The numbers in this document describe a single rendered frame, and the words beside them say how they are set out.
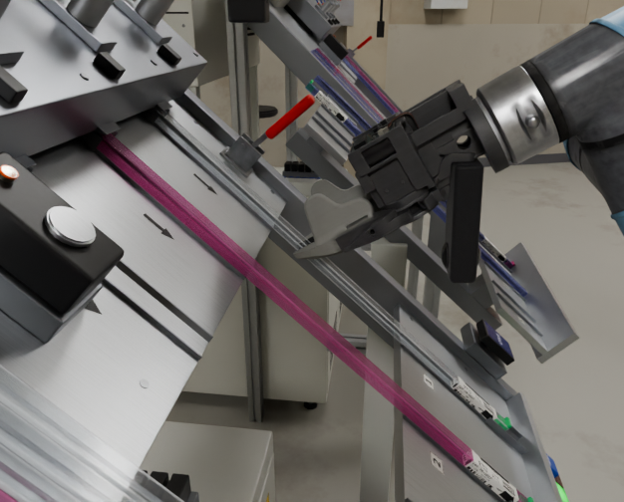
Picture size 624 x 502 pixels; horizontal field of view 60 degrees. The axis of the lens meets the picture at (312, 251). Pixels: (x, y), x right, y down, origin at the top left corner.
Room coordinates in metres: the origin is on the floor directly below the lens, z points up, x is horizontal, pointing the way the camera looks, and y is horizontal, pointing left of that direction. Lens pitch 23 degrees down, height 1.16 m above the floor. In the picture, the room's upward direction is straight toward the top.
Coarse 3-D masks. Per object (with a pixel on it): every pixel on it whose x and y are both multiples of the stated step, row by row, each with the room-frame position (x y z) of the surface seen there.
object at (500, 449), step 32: (416, 320) 0.56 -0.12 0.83; (448, 352) 0.55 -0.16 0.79; (416, 384) 0.43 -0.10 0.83; (448, 384) 0.47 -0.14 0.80; (480, 384) 0.54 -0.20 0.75; (448, 416) 0.42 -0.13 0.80; (480, 416) 0.47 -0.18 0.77; (416, 448) 0.34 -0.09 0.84; (480, 448) 0.41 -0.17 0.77; (512, 448) 0.46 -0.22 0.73; (416, 480) 0.31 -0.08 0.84; (448, 480) 0.34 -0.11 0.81; (480, 480) 0.36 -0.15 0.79; (512, 480) 0.40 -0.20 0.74
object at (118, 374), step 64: (128, 128) 0.47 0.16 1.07; (192, 128) 0.57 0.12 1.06; (64, 192) 0.34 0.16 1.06; (128, 192) 0.38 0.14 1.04; (192, 192) 0.45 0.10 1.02; (256, 192) 0.55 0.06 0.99; (128, 256) 0.32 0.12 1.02; (192, 256) 0.37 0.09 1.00; (256, 256) 0.43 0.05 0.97; (0, 320) 0.22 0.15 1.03; (128, 320) 0.27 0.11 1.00; (192, 320) 0.30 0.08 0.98; (64, 384) 0.21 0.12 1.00; (128, 384) 0.23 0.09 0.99; (128, 448) 0.20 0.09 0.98
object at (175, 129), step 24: (168, 120) 0.51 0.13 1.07; (192, 144) 0.51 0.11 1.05; (216, 168) 0.51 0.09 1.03; (240, 192) 0.50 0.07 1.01; (264, 216) 0.50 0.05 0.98; (288, 240) 0.50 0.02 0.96; (360, 288) 0.50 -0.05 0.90; (384, 312) 0.49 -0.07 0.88; (408, 336) 0.48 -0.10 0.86; (432, 360) 0.48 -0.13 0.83; (456, 384) 0.48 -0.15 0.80
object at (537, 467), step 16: (512, 400) 0.54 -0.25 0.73; (512, 416) 0.52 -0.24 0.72; (528, 416) 0.50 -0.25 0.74; (528, 432) 0.48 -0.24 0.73; (528, 448) 0.46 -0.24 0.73; (528, 464) 0.44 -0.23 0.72; (544, 464) 0.43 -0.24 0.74; (544, 480) 0.41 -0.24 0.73; (544, 496) 0.40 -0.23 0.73; (560, 496) 0.40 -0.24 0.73
